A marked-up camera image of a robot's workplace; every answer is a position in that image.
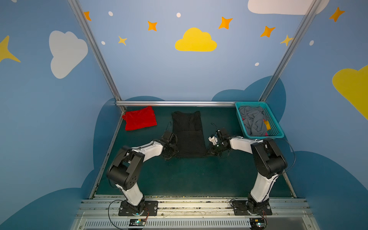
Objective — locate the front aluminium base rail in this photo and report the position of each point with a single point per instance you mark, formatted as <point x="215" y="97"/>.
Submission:
<point x="193" y="213"/>

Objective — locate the horizontal aluminium frame rail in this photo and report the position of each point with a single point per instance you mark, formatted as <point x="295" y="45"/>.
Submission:
<point x="177" y="103"/>

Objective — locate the right green circuit board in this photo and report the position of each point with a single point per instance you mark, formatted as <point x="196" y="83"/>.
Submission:
<point x="257" y="224"/>

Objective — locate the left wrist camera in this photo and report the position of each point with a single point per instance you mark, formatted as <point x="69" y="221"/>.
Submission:
<point x="169" y="137"/>

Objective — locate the red folded t shirt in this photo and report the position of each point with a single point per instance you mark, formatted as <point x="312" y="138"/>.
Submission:
<point x="140" y="119"/>

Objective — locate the right aluminium corner post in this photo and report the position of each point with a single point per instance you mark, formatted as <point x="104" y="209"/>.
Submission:
<point x="291" y="48"/>

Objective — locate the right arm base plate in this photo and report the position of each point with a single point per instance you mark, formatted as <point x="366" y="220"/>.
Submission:
<point x="240" y="208"/>

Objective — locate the green circuit board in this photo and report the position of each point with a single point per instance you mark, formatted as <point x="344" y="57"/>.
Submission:
<point x="137" y="222"/>
<point x="257" y="224"/>

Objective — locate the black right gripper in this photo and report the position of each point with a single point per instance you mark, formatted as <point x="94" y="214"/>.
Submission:
<point x="214" y="146"/>

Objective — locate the black printed t shirt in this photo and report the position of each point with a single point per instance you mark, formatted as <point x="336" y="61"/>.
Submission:
<point x="189" y="131"/>

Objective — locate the floor rail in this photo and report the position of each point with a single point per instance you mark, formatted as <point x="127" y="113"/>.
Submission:
<point x="288" y="182"/>
<point x="103" y="166"/>

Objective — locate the yellow garment in basket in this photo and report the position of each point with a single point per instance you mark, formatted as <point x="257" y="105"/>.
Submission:
<point x="267" y="124"/>

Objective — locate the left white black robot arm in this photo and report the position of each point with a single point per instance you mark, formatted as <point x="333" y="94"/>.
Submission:
<point x="126" y="167"/>

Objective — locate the right side floor rail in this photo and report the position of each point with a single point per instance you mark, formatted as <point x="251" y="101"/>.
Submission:
<point x="288" y="182"/>

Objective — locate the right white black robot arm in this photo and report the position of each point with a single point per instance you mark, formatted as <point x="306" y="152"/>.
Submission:
<point x="269" y="161"/>

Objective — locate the left aluminium corner post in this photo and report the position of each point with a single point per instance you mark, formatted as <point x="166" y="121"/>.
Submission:
<point x="83" y="22"/>

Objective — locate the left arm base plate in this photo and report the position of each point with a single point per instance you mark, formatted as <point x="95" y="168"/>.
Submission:
<point x="149" y="207"/>

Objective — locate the teal plastic basket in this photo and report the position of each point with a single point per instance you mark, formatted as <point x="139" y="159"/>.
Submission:
<point x="275" y="132"/>

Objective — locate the grey t shirt in basket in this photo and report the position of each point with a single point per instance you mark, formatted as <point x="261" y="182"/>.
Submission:
<point x="253" y="120"/>

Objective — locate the left green circuit board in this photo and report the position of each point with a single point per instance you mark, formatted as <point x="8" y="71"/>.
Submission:
<point x="137" y="222"/>

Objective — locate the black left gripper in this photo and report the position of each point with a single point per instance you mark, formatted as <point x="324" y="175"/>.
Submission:
<point x="172" y="144"/>

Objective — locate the left side floor rail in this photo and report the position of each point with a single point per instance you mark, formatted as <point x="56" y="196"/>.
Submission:
<point x="103" y="166"/>

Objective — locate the aluminium corner post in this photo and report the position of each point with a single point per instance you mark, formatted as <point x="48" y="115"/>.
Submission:
<point x="83" y="22"/>
<point x="291" y="48"/>

